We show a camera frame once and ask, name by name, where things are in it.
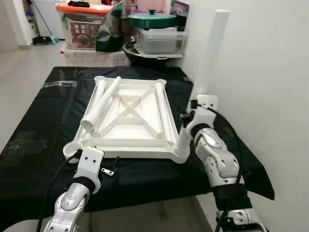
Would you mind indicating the white plastic children tabletop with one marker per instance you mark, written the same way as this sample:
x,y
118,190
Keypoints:
x,y
130,130

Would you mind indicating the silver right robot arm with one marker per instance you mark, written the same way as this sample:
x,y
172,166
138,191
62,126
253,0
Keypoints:
x,y
217,159

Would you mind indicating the black tablecloth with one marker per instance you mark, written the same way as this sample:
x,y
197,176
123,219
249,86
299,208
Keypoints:
x,y
48,121

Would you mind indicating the clear plastic bin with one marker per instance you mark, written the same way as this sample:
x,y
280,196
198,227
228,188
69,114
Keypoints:
x,y
161,42

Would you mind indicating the black wok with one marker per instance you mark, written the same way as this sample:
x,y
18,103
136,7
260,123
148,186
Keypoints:
x,y
130,50

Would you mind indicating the beige cloth cover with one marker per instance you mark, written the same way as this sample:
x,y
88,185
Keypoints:
x,y
91,57

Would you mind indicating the dark green pot lid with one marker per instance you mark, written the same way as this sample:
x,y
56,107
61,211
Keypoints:
x,y
152,20

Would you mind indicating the broom with teal head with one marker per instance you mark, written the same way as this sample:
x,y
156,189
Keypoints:
x,y
54,41

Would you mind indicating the black dustpan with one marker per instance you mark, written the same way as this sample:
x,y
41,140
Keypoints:
x,y
41,40

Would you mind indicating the pink box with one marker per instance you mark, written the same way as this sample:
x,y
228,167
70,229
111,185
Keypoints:
x,y
140,5

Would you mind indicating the white appliance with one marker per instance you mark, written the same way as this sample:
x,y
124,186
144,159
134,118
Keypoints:
x,y
54,19

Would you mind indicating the storage box with orange lid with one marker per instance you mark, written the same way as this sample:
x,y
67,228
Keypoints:
x,y
82,8

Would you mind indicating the small black pouch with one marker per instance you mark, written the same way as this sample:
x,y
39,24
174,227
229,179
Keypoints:
x,y
78,4

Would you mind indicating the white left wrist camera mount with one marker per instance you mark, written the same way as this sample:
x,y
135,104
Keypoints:
x,y
90,164

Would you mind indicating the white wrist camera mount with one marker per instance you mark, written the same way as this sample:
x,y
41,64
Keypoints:
x,y
205,104
90,164

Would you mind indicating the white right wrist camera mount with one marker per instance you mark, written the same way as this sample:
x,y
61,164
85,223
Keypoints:
x,y
205,104

